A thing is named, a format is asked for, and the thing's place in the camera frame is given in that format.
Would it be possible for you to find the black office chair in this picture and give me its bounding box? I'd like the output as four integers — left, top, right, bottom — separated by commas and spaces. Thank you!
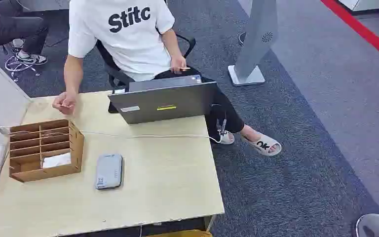
95, 33, 197, 91

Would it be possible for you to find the person's left hand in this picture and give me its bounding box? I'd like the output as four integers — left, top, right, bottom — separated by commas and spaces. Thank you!
171, 55, 188, 75

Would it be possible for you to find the grey card reader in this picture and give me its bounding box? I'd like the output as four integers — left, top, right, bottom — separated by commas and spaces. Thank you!
94, 153, 124, 191

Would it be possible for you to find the beige sandal with print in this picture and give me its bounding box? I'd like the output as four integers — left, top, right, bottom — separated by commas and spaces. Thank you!
240, 132, 283, 158

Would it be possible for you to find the person's right hand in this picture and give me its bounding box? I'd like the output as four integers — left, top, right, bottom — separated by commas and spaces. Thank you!
52, 92, 78, 116

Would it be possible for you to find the grey laptop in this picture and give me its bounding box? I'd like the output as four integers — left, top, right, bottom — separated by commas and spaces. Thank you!
108, 75, 218, 125

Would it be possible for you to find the red floor tape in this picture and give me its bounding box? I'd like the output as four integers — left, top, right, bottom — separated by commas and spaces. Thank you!
320, 0, 379, 67

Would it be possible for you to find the person in white shirt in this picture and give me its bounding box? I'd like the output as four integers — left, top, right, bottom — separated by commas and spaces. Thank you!
52, 0, 282, 157

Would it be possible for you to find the white furniture base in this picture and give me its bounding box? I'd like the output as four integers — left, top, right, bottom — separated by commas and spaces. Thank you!
337, 0, 379, 14

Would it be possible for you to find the wooden card box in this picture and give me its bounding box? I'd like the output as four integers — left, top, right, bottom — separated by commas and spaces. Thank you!
8, 119, 85, 183

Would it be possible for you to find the person in dark clothes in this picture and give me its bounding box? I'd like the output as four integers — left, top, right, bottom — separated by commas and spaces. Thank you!
0, 0, 50, 65

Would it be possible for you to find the white box panel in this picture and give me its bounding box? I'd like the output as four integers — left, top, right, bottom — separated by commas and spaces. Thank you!
0, 55, 32, 129

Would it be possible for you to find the white card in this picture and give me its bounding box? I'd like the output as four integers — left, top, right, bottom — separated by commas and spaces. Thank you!
41, 152, 72, 169

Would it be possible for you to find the grey pillar stand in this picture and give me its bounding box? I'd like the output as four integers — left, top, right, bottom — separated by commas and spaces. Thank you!
227, 0, 279, 87

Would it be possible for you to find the white cable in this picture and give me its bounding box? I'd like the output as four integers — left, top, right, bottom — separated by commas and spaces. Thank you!
0, 125, 222, 144

